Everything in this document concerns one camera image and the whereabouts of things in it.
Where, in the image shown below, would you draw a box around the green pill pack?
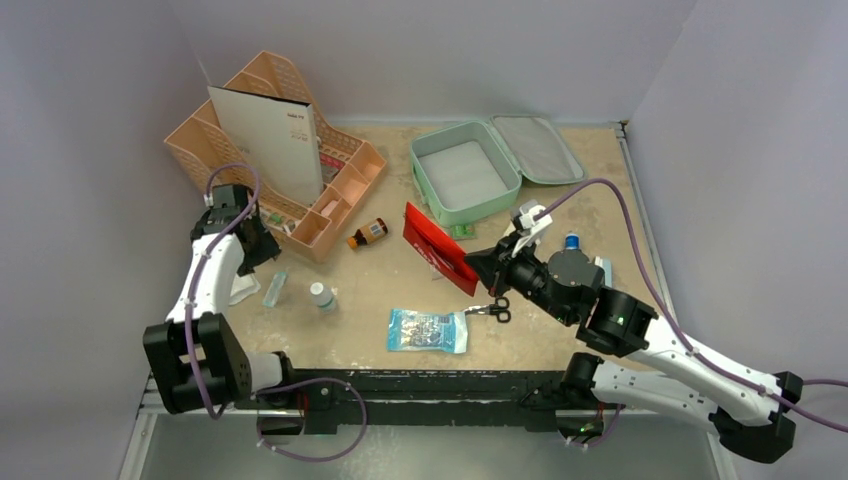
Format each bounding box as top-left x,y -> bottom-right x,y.
448,224 -> 477,240

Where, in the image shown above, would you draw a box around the black handled scissors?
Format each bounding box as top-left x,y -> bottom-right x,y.
463,297 -> 512,323

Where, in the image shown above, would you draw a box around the blue capped white bottle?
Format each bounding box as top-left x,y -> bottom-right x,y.
563,232 -> 581,250

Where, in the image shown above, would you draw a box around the white booklet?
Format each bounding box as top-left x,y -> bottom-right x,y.
207,86 -> 324,206

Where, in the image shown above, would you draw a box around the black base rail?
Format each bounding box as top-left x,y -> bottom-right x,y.
253,369 -> 616,437

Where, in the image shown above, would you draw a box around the brown medicine bottle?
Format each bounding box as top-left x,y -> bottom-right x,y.
347,218 -> 389,249

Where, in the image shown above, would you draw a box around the small white bottle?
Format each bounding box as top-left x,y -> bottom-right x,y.
309,282 -> 337,313

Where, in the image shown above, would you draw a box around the bandage strip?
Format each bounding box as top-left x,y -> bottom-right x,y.
262,271 -> 288,308

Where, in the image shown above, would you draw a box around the white cloth pad left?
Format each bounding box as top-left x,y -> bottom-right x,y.
229,273 -> 261,306

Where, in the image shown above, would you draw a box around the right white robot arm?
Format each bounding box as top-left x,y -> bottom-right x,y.
465,236 -> 803,464

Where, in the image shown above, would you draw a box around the red first aid pouch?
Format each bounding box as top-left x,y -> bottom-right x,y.
403,202 -> 479,297

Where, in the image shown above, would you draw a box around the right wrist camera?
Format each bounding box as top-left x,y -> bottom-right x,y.
511,200 -> 553,258

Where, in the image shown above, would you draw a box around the blue gauze packet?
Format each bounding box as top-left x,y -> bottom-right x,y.
387,309 -> 468,354

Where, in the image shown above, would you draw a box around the mint green open case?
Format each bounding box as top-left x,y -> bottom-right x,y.
410,115 -> 587,227

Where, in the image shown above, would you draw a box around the peach plastic file organizer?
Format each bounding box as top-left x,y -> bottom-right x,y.
164,51 -> 387,262

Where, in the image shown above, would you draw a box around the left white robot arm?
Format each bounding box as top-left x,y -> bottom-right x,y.
142,184 -> 298,414

